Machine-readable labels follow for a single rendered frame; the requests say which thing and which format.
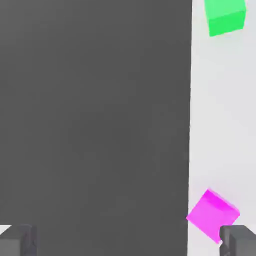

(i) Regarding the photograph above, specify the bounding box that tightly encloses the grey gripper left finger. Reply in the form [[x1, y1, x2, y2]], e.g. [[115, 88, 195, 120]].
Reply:
[[0, 224, 38, 256]]

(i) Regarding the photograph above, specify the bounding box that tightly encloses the small green cube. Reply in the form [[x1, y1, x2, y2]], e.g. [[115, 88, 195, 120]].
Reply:
[[203, 0, 247, 38]]

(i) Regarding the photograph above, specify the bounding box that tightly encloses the small magenta cube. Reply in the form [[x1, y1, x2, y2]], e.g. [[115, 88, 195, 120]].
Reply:
[[185, 188, 241, 245]]

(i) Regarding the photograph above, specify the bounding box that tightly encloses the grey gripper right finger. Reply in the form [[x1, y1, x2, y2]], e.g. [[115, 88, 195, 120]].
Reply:
[[219, 224, 256, 256]]

